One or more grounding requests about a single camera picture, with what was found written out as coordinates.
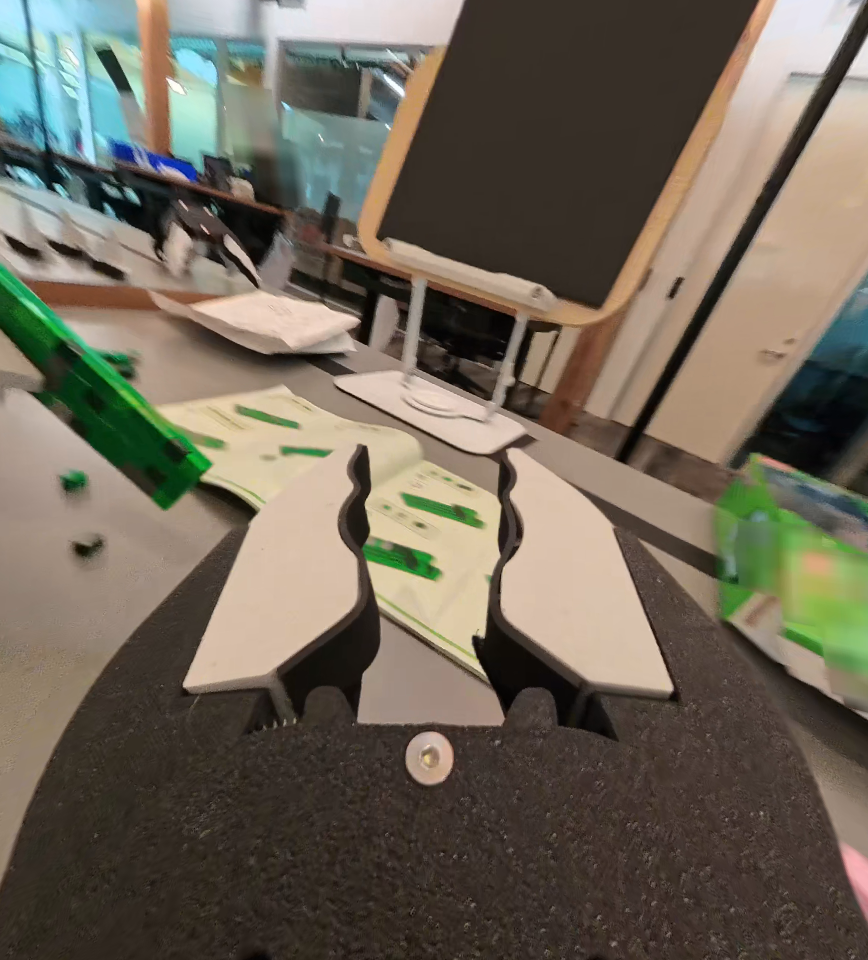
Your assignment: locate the black board with white stand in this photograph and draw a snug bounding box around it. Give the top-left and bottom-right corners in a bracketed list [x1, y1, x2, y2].
[333, 0, 778, 456]

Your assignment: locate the green toy box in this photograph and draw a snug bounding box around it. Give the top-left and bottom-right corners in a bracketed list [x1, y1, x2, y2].
[713, 452, 868, 717]

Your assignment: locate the white paper bag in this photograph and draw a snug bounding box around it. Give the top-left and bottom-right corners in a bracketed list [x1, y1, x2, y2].
[150, 289, 362, 356]

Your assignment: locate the black pole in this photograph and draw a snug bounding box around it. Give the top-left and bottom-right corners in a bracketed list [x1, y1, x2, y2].
[617, 0, 868, 465]

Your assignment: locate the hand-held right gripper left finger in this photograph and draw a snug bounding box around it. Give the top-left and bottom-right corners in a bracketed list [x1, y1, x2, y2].
[181, 442, 382, 717]

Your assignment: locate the white door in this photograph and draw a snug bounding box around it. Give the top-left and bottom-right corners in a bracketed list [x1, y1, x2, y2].
[632, 71, 868, 470]

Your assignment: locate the green brick plate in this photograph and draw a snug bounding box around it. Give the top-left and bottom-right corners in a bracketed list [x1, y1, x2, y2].
[0, 261, 212, 513]

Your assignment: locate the black and white object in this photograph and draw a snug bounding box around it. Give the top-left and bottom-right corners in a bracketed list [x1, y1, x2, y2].
[151, 197, 264, 291]

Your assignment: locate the grey desk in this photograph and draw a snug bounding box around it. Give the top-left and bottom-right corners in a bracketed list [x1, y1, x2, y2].
[0, 301, 868, 960]

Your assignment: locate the blue storage bin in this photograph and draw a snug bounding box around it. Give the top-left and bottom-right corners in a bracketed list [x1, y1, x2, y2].
[107, 141, 201, 184]

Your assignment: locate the open instruction booklet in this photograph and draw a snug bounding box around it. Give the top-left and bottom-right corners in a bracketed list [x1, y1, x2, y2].
[155, 384, 513, 680]

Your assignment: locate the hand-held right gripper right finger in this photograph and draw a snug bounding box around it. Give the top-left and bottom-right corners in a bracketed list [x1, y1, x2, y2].
[473, 447, 678, 727]

